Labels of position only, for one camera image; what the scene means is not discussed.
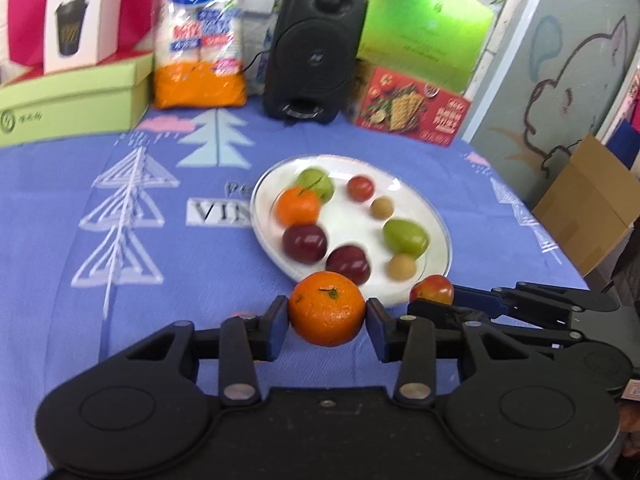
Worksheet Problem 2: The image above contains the black speaker cable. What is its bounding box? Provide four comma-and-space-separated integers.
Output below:
242, 42, 275, 81

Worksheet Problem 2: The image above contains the elongated green apple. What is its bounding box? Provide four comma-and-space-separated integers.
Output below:
382, 218, 431, 256

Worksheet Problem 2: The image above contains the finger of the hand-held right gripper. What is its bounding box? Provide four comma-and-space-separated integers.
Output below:
407, 299, 501, 331
452, 287, 506, 313

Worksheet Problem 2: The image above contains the blue printed tablecloth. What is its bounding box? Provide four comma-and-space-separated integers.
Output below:
0, 95, 601, 480

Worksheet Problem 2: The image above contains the round green apple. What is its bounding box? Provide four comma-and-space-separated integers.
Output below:
295, 167, 335, 205

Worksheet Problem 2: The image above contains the light green shoebox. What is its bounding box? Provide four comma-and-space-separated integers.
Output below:
0, 52, 155, 148

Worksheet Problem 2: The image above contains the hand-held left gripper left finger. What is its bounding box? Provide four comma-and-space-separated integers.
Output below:
125, 296, 290, 407

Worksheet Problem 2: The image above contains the large green gift box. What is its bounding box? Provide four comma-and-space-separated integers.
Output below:
356, 0, 496, 95

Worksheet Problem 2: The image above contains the black speaker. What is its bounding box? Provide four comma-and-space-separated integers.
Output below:
263, 0, 368, 125

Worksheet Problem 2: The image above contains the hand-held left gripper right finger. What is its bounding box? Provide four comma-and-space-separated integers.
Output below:
367, 298, 551, 407

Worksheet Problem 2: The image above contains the dark red plum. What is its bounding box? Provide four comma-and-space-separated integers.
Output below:
325, 245, 372, 285
281, 223, 329, 263

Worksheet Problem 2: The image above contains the white box with cup picture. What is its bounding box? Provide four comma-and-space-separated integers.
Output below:
42, 0, 126, 75

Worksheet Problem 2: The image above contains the blue and white packet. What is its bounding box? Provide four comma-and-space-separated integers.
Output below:
242, 0, 301, 97

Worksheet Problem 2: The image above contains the plain cardboard box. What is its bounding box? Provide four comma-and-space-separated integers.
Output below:
532, 134, 636, 277

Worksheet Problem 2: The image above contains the red and yellow apple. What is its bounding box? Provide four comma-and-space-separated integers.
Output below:
410, 275, 455, 306

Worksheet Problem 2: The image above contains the magenta gift bag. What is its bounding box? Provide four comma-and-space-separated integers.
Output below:
0, 0, 171, 68

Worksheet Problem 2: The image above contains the red cracker box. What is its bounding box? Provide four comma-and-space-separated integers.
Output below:
350, 62, 473, 147

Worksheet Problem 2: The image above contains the large orange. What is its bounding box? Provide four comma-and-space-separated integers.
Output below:
288, 271, 367, 347

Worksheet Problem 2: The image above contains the white round plate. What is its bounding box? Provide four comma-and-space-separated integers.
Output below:
250, 154, 453, 308

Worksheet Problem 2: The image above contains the orange with dark stem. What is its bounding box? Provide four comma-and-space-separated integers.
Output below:
275, 186, 322, 227

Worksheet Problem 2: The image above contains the orange plastic package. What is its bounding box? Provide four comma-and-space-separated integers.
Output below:
152, 0, 250, 110

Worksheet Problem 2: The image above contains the blue paper bag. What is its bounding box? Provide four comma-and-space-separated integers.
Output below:
606, 120, 640, 173

